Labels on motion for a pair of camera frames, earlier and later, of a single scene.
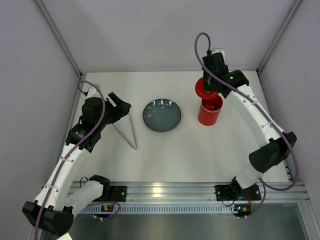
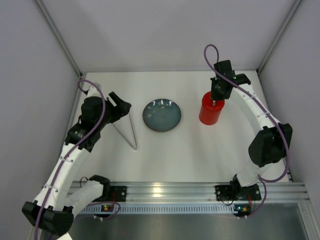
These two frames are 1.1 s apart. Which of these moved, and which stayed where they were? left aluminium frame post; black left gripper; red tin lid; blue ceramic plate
Moved: red tin lid
Stayed: left aluminium frame post; black left gripper; blue ceramic plate
